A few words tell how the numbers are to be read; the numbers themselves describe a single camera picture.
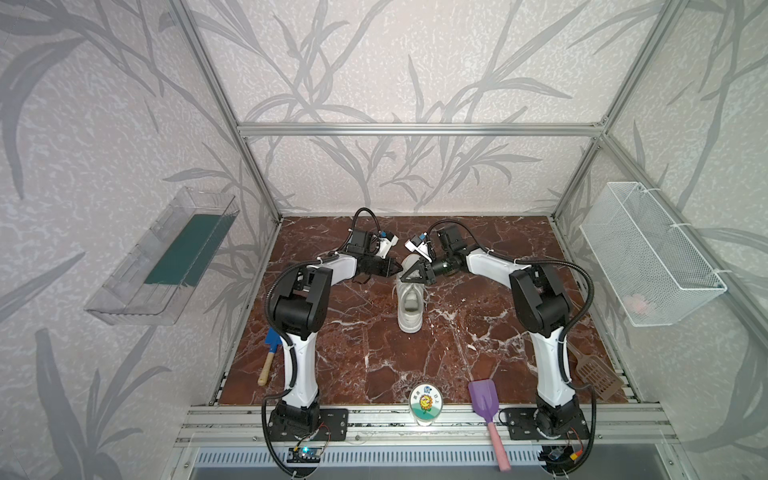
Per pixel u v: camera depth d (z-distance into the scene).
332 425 0.74
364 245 0.85
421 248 0.85
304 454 0.71
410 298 0.91
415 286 0.89
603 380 0.81
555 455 0.75
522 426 0.73
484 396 0.77
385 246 0.93
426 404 0.70
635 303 0.73
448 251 0.83
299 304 0.55
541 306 0.57
